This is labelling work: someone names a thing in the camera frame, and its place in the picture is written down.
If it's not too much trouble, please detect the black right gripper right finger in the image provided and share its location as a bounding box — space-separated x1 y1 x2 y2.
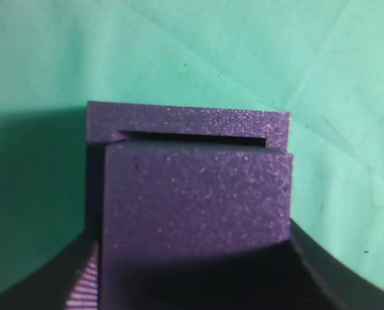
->
291 220 384 309

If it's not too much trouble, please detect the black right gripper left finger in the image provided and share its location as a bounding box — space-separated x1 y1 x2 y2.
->
0 217 102 309

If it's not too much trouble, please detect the purple foam cube block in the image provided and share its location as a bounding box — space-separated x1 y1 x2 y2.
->
98 144 293 310

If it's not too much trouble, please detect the purple foam groove box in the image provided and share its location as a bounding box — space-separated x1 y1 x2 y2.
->
85 100 292 243

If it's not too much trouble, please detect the green table cloth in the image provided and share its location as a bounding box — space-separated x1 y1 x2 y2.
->
0 1 384 293

